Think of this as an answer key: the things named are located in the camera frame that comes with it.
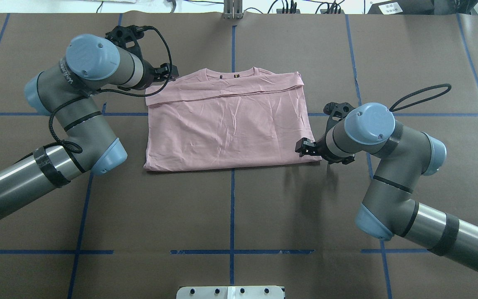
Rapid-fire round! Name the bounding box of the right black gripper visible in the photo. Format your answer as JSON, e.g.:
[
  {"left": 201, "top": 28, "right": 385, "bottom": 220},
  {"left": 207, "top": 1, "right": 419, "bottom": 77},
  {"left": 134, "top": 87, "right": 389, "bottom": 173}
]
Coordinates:
[{"left": 295, "top": 102, "right": 355, "bottom": 165}]

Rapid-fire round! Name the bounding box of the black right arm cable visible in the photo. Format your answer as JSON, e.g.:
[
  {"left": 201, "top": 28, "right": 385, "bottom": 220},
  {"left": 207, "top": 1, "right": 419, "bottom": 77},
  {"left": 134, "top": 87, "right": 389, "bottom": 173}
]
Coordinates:
[{"left": 388, "top": 84, "right": 452, "bottom": 113}]

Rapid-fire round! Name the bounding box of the white metal mount base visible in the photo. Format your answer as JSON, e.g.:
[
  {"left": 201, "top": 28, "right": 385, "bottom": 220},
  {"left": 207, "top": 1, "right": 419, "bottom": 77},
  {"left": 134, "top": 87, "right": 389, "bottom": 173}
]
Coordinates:
[{"left": 176, "top": 285, "right": 286, "bottom": 299}]

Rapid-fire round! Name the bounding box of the pink Snoopy t-shirt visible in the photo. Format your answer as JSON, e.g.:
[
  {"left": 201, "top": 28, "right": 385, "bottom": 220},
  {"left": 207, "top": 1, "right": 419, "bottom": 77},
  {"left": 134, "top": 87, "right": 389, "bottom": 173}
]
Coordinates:
[{"left": 144, "top": 67, "right": 320, "bottom": 172}]

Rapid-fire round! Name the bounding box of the aluminium frame post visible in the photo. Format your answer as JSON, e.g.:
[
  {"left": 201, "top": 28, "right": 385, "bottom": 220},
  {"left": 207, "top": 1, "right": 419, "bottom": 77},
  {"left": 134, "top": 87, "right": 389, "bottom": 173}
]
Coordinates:
[{"left": 222, "top": 0, "right": 244, "bottom": 20}]

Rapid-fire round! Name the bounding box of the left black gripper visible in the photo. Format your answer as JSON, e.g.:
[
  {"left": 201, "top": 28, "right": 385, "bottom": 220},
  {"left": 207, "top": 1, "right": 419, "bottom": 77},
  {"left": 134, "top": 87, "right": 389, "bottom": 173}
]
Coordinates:
[{"left": 105, "top": 25, "right": 180, "bottom": 90}]

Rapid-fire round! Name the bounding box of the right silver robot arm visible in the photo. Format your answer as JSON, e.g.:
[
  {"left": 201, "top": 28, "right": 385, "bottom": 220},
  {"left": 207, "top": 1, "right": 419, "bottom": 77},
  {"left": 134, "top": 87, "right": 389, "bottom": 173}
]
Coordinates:
[{"left": 295, "top": 102, "right": 478, "bottom": 272}]

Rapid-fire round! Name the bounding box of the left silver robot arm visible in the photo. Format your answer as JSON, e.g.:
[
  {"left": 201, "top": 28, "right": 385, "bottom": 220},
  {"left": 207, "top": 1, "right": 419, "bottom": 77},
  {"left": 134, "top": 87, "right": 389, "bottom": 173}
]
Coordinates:
[{"left": 0, "top": 25, "right": 178, "bottom": 220}]

